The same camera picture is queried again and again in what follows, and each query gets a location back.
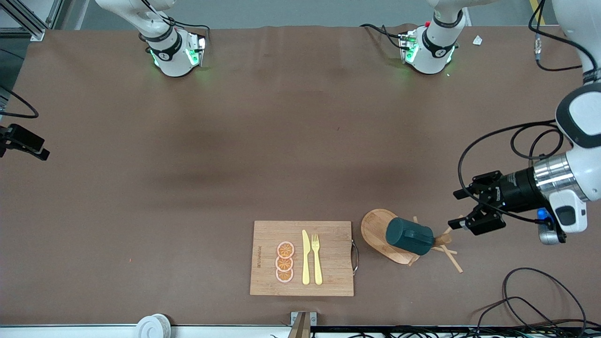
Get wooden mug rack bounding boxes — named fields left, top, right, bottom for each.
left=361, top=208, right=464, bottom=274

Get dark teal cup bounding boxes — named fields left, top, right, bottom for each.
left=385, top=217, right=435, bottom=256

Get aluminium frame profile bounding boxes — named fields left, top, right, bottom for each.
left=9, top=0, right=64, bottom=42

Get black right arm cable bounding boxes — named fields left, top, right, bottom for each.
left=0, top=87, right=38, bottom=120

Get yellow plastic fork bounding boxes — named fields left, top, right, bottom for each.
left=311, top=234, right=324, bottom=285

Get yellow plastic knife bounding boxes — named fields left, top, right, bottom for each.
left=302, top=230, right=311, bottom=285

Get looped black cable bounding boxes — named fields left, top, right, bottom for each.
left=474, top=268, right=587, bottom=338

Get metal table bracket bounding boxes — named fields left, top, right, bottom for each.
left=290, top=311, right=317, bottom=338

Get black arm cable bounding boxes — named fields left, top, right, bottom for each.
left=0, top=87, right=38, bottom=120
left=458, top=0, right=587, bottom=225

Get white tape roll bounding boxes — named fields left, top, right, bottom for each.
left=136, top=314, right=172, bottom=338

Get brown table cover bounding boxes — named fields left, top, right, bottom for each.
left=0, top=26, right=601, bottom=327

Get black base cable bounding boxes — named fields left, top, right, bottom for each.
left=160, top=14, right=210, bottom=40
left=361, top=23, right=405, bottom=47

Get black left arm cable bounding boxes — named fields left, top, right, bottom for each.
left=458, top=0, right=587, bottom=225

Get bamboo cutting board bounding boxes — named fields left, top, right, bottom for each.
left=250, top=221, right=359, bottom=297

